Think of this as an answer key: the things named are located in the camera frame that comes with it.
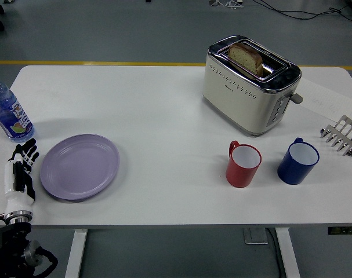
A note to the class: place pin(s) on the brown bread slice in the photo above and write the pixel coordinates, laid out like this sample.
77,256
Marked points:
246,59

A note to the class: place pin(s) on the silver metal toast rack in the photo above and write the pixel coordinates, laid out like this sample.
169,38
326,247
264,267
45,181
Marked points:
342,133

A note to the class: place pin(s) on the white paper sheet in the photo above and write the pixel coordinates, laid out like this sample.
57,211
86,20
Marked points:
323,98

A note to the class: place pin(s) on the red mug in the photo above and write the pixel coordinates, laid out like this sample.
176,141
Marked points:
241,166

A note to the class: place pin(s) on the lilac round plate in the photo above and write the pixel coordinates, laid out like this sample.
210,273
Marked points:
79,167

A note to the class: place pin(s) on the grey floor socket box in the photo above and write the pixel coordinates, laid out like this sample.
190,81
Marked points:
255,236

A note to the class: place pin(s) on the yellow floor tape line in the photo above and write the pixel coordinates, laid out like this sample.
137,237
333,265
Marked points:
106,63

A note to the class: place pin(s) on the cream and chrome toaster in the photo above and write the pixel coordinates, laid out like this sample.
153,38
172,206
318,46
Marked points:
245,98

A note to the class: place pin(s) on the white table leg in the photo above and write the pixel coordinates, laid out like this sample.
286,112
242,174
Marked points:
75,255
286,255

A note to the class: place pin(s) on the blue-capped drink bottle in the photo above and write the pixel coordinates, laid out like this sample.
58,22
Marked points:
10,114

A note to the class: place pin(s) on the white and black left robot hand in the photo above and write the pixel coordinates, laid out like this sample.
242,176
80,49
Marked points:
11,185

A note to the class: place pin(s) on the blue mug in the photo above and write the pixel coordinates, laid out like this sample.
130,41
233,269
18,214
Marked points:
296,165

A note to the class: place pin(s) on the black table control panel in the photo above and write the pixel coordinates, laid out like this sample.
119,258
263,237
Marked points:
344,230

